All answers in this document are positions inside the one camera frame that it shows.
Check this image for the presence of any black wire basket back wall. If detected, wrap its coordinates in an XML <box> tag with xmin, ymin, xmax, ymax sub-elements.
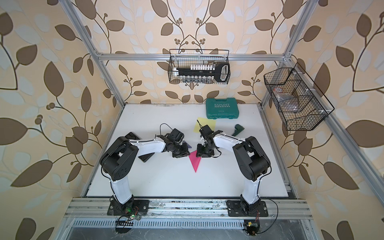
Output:
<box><xmin>168</xmin><ymin>49</ymin><xmax>231</xmax><ymax>85</ymax></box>

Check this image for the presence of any green tool case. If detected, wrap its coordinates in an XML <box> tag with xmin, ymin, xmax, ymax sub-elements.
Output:
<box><xmin>206</xmin><ymin>98</ymin><xmax>240</xmax><ymax>120</ymax></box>

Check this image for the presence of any black wire basket wall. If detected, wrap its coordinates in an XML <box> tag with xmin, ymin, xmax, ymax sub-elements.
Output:
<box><xmin>264</xmin><ymin>63</ymin><xmax>335</xmax><ymax>131</ymax></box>
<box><xmin>168</xmin><ymin>49</ymin><xmax>231</xmax><ymax>85</ymax></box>

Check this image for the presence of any green black pipe wrench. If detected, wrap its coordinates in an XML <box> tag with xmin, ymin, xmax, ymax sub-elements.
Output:
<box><xmin>232</xmin><ymin>124</ymin><xmax>245</xmax><ymax>137</ymax></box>

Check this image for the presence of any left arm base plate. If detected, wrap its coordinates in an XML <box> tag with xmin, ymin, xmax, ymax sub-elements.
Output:
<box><xmin>107</xmin><ymin>198</ymin><xmax>150</xmax><ymax>216</ymax></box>

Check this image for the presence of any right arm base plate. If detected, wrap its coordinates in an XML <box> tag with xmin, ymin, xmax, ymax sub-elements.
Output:
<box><xmin>226</xmin><ymin>200</ymin><xmax>269</xmax><ymax>217</ymax></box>

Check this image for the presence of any black wire basket right wall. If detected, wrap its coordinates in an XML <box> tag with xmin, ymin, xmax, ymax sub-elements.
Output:
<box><xmin>264</xmin><ymin>63</ymin><xmax>335</xmax><ymax>131</ymax></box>

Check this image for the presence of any aluminium front rail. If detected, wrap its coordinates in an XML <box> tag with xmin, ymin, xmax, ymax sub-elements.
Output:
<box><xmin>64</xmin><ymin>198</ymin><xmax>313</xmax><ymax>220</ymax></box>

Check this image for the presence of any black flat tray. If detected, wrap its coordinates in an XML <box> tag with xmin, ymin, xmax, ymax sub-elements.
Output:
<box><xmin>125</xmin><ymin>132</ymin><xmax>154</xmax><ymax>163</ymax></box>

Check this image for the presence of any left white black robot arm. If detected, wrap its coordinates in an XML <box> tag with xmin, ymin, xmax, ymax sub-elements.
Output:
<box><xmin>101</xmin><ymin>129</ymin><xmax>190</xmax><ymax>205</ymax></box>

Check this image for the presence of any black socket holder tool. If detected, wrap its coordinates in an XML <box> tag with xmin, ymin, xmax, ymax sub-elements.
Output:
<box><xmin>169</xmin><ymin>62</ymin><xmax>231</xmax><ymax>84</ymax></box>

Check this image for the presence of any plastic bag in basket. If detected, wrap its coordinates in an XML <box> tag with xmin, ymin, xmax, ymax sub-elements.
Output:
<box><xmin>273</xmin><ymin>87</ymin><xmax>300</xmax><ymax>112</ymax></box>

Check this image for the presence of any pink square paper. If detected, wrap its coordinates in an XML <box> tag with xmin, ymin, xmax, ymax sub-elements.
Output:
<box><xmin>189</xmin><ymin>151</ymin><xmax>201</xmax><ymax>173</ymax></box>

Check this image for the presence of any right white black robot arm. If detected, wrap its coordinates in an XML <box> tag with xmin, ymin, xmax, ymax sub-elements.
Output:
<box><xmin>196</xmin><ymin>125</ymin><xmax>272</xmax><ymax>211</ymax></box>

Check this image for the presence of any yellow square paper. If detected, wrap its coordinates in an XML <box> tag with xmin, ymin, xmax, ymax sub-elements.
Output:
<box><xmin>194</xmin><ymin>117</ymin><xmax>217</xmax><ymax>133</ymax></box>

